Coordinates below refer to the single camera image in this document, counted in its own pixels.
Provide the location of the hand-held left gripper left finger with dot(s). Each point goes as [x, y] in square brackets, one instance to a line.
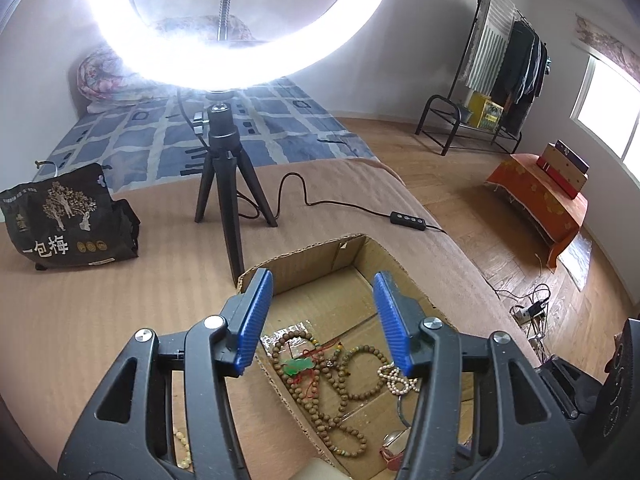
[252, 325]

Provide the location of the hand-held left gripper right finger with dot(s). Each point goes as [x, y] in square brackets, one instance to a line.
[395, 325]

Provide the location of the cardboard box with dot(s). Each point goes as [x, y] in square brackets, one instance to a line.
[320, 305]

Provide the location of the thin metal bangle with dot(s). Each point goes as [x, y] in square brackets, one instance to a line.
[399, 410]

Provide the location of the power strip on floor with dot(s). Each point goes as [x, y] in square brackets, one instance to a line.
[525, 312]

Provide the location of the orange cloth covered low table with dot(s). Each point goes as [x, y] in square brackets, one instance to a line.
[540, 195]

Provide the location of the black mini tripod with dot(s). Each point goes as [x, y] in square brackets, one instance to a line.
[222, 130]

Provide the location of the blue checked bedsheet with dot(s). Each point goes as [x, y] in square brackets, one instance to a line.
[280, 125]

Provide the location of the black printed snack bag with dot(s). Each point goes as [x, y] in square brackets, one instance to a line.
[65, 220]

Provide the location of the cream and red gift box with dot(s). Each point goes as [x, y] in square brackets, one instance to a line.
[565, 170]

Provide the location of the black metal clothes rack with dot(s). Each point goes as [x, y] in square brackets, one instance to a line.
[442, 98]

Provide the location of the yellow box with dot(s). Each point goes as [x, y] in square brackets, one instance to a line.
[485, 110]

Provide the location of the dark hanging clothes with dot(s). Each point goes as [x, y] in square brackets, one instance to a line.
[520, 75]

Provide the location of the folded floral quilt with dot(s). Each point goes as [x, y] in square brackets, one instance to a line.
[100, 80]

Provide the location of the window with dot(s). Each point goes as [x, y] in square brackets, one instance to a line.
[610, 105]

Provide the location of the striped hanging cloth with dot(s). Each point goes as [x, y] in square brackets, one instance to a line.
[492, 40]

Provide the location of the black gooseneck phone holder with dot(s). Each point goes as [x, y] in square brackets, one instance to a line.
[226, 0]

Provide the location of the patterned window valance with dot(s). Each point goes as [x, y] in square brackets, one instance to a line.
[610, 45]

